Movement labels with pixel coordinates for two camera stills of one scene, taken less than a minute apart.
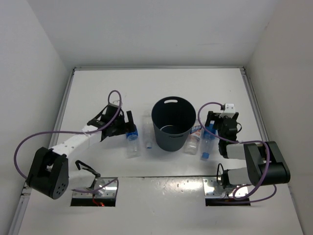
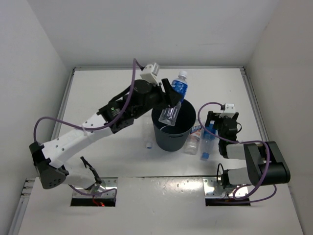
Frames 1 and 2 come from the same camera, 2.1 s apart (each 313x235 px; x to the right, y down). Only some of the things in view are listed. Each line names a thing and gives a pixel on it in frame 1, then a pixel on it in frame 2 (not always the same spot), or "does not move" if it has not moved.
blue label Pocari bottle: [133, 148] → [180, 85]
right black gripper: [211, 116] does not move
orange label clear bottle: [191, 143] does not move
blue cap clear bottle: [208, 142] does not move
